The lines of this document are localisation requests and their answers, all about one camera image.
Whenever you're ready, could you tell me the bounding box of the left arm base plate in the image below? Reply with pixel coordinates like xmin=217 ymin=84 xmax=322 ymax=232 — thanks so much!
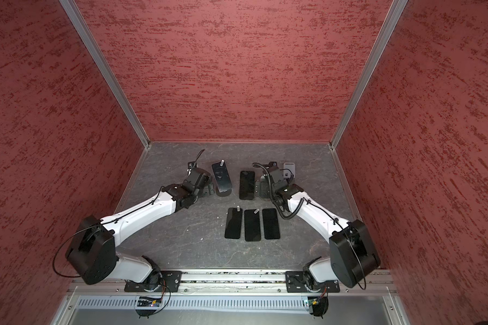
xmin=124 ymin=270 xmax=183 ymax=295

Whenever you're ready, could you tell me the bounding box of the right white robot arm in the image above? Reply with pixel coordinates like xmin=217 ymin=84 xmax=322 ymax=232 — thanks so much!
xmin=252 ymin=162 xmax=382 ymax=291

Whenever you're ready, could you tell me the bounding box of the aluminium rail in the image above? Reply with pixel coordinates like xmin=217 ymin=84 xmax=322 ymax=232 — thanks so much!
xmin=67 ymin=267 xmax=397 ymax=295

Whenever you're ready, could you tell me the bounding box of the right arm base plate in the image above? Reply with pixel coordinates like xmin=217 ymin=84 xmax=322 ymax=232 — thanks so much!
xmin=285 ymin=271 xmax=340 ymax=294

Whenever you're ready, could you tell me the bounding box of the white slotted cable duct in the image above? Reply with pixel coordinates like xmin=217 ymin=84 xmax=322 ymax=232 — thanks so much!
xmin=76 ymin=295 xmax=310 ymax=314

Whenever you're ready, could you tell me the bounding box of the silver-edged phone with sticker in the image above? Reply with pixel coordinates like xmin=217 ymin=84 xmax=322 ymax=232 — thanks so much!
xmin=244 ymin=209 xmax=262 ymax=242

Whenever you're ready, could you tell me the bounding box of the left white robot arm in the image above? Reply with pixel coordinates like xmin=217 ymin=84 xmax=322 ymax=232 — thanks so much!
xmin=65 ymin=167 xmax=211 ymax=292

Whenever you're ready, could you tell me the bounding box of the aluminium corner post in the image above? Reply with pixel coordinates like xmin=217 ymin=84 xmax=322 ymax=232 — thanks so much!
xmin=59 ymin=0 xmax=151 ymax=150
xmin=330 ymin=0 xmax=408 ymax=150

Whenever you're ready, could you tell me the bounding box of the right aluminium corner post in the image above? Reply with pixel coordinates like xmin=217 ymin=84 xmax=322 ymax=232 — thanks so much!
xmin=330 ymin=0 xmax=408 ymax=150

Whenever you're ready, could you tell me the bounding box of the purple phone stand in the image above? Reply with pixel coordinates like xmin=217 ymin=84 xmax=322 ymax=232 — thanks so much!
xmin=282 ymin=162 xmax=295 ymax=179

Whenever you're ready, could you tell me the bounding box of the dark phone with sticker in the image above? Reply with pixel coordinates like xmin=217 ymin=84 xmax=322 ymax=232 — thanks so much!
xmin=225 ymin=206 xmax=243 ymax=240

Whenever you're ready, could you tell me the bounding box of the purple phone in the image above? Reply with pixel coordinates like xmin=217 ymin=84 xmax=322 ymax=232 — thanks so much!
xmin=212 ymin=160 xmax=233 ymax=191

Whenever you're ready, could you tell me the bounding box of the white-edged black phone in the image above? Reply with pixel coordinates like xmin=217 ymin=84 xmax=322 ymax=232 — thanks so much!
xmin=262 ymin=209 xmax=281 ymax=240

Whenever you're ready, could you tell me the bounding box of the left aluminium corner post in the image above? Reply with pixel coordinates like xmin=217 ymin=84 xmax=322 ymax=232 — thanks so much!
xmin=59 ymin=0 xmax=151 ymax=150

